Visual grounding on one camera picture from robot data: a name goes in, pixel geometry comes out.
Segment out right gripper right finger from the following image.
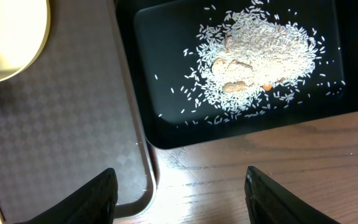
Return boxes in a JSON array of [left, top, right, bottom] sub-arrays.
[[244, 166, 338, 224]]

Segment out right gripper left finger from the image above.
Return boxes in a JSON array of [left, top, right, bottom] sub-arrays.
[[24, 168, 118, 224]]

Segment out rice food scraps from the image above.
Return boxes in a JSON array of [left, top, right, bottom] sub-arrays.
[[154, 0, 347, 127]]

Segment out black rectangular waste tray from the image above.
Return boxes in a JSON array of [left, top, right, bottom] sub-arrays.
[[116, 1, 358, 149]]

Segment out dark brown serving tray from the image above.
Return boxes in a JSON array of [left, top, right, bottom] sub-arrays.
[[0, 0, 156, 223]]

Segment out yellow round plate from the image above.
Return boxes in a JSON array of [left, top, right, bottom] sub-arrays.
[[0, 0, 51, 82]]

